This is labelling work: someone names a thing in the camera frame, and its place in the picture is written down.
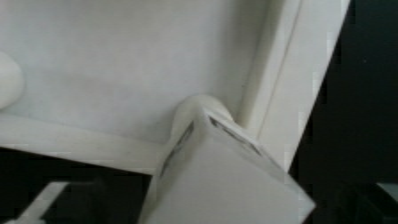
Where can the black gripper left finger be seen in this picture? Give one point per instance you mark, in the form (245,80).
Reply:
(83,203)

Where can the white table leg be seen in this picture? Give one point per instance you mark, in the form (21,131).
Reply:
(12,81)
(220,184)

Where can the white square tabletop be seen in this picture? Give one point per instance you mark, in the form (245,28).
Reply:
(120,56)

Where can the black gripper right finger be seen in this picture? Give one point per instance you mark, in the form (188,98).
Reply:
(365,205)

